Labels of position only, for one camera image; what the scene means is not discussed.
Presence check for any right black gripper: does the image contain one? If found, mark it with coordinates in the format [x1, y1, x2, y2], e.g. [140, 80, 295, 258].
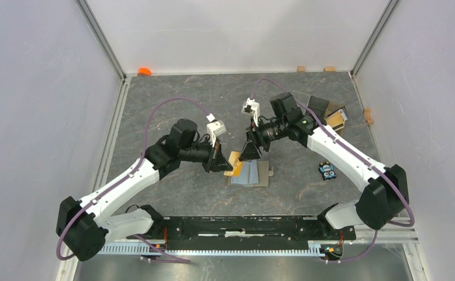
[239, 116, 288, 162]

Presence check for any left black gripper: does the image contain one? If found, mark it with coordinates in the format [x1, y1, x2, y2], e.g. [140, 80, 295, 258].
[180, 136, 233, 173]

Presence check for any olive card holder wallet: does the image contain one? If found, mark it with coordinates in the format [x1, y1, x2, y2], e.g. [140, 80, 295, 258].
[227, 160, 274, 187]

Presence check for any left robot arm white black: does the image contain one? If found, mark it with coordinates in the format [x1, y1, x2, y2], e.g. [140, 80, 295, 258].
[56, 119, 233, 261]

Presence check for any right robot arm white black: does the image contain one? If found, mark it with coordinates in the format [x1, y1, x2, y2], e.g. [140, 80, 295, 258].
[239, 92, 415, 239]

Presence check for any silver credit card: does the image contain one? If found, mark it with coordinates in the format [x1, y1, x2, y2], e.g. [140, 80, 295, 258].
[325, 108, 348, 134]

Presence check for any black blue owl sticker toy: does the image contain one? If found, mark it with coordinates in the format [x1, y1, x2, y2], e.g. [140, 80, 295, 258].
[319, 162, 337, 181]

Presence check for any clear three-compartment plastic box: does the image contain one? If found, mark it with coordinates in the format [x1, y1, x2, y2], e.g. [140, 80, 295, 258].
[295, 96, 349, 136]

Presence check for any orange round cap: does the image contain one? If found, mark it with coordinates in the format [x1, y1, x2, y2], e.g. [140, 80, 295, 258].
[137, 67, 151, 76]

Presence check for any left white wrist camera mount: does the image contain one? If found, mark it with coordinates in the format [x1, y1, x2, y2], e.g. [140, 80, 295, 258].
[206, 113, 227, 147]

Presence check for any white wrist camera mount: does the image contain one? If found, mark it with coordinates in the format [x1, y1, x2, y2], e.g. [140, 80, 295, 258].
[242, 98, 260, 127]
[206, 113, 227, 147]

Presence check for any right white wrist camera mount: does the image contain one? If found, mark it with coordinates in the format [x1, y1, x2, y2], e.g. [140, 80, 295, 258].
[242, 98, 260, 127]

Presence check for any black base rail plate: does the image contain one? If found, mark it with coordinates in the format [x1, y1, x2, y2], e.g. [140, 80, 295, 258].
[142, 215, 356, 251]

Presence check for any wooden block right wall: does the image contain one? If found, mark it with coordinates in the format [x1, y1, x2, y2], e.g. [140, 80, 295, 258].
[363, 108, 374, 126]

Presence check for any white slotted cable duct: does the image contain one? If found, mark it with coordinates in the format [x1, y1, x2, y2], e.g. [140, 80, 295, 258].
[98, 242, 324, 257]

